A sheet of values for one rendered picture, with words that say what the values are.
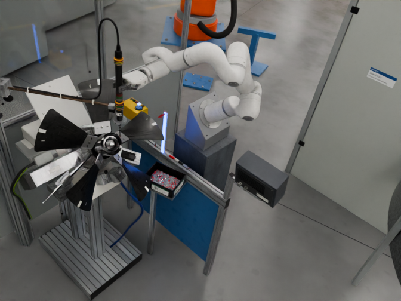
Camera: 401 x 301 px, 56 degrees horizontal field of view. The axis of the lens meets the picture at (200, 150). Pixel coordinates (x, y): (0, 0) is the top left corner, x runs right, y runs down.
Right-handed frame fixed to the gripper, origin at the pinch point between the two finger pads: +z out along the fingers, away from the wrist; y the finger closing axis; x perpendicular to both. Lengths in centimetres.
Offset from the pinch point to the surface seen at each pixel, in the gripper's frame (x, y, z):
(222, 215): -78, -55, -34
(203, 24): -117, 196, -313
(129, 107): -43, 30, -32
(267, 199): -41, -79, -32
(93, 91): -12.3, 18.9, 1.4
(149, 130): -34.0, -4.4, -17.7
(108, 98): -13.9, 11.5, -2.0
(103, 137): -24.5, -2.2, 12.4
